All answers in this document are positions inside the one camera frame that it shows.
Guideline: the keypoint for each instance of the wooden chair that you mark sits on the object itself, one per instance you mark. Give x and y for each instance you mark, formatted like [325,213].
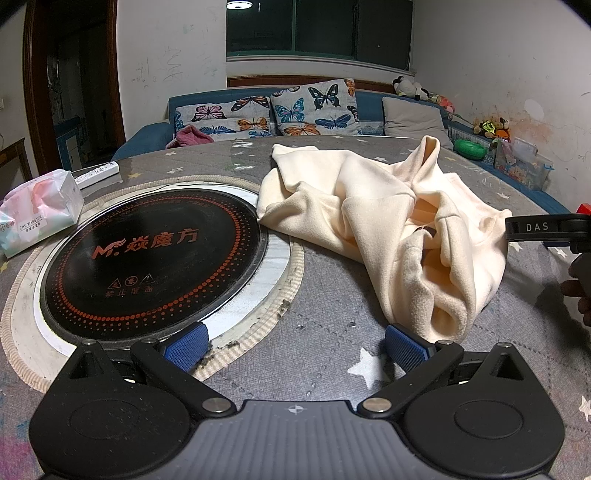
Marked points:
[16,157]

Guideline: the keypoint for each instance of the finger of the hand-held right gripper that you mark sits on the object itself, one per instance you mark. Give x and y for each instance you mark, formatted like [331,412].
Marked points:
[538,228]

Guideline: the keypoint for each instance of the green bowl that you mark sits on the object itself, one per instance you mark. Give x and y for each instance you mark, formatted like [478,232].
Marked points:
[470,148]

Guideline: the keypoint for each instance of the panda plush toy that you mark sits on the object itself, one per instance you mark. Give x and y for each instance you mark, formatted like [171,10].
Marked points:
[411,87]

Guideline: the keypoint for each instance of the person's right hand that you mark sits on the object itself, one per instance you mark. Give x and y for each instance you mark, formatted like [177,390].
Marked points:
[572,288]

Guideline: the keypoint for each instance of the clear plastic storage box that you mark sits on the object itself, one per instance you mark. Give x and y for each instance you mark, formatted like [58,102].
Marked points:
[524,164]

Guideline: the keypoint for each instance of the dark wooden door frame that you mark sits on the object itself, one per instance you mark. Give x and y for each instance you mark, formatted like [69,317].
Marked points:
[34,69]

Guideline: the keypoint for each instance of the pink cloth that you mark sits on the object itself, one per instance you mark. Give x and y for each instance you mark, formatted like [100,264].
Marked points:
[194,137]

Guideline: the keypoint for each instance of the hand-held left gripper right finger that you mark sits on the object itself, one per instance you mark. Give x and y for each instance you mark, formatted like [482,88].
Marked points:
[407,347]

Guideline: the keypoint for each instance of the butterfly pillow with blue butterflies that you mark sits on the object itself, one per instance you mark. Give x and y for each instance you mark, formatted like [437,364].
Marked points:
[314,108]

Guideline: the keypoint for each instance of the butterfly pillow with pink butterflies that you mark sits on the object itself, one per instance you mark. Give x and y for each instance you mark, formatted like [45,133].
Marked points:
[221,117]

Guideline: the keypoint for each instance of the blue corner sofa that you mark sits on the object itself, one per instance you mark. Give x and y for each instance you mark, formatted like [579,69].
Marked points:
[369,101]

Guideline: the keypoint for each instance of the cream fleece garment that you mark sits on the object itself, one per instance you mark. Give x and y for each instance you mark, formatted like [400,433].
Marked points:
[369,217]

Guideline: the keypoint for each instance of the dark window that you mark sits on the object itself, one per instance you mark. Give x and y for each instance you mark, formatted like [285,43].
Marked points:
[323,27]

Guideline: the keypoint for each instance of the black round induction cooktop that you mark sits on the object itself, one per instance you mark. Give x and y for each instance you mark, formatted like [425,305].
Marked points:
[138,277]

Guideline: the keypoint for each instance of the grey pillow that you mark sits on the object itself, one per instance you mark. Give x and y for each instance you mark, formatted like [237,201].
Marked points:
[413,120]

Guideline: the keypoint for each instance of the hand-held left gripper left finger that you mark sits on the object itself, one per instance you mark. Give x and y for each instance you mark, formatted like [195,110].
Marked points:
[187,347]

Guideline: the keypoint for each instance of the pink plush toy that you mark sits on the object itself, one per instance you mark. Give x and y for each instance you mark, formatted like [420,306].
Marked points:
[444,104]

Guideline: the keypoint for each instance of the pink green tissue pack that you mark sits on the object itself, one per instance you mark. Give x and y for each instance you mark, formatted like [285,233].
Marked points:
[37,212]

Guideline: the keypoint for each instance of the brown teddy plush toy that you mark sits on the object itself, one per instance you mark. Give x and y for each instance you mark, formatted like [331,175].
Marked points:
[491,128]

